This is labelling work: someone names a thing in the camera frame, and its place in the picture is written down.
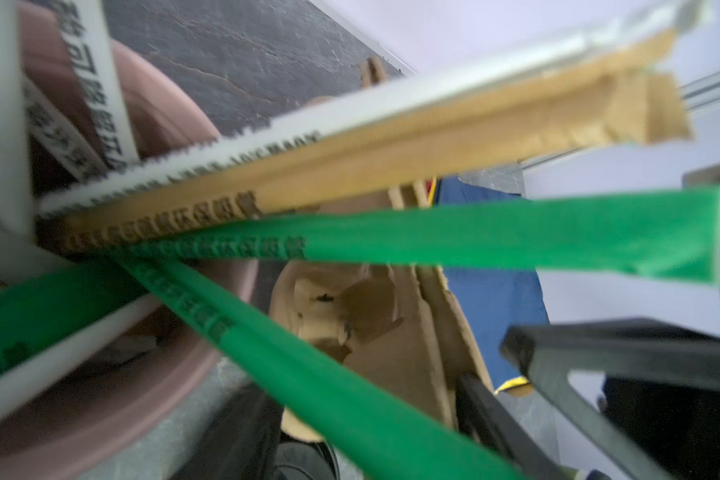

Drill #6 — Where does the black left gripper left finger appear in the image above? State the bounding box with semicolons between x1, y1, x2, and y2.
172;383;283;479

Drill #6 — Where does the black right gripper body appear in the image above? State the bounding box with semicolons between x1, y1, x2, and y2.
598;376;720;479

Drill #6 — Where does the brown wrapped straw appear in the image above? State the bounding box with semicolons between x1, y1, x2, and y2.
39;29;691;255

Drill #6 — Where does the white wrapped straw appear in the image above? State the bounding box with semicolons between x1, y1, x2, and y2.
0;1;140;239

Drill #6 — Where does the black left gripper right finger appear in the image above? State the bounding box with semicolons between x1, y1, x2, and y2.
456;373;568;480

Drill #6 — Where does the pink straw holder cup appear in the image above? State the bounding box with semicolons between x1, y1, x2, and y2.
0;3;220;479

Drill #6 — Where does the green wrapped straw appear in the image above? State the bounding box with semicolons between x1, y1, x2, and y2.
118;258;522;479

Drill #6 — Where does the brown pulp cup carrier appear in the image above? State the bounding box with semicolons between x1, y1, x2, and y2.
268;56;494;444

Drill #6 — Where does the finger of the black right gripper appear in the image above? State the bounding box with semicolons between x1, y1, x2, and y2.
500;319;720;479

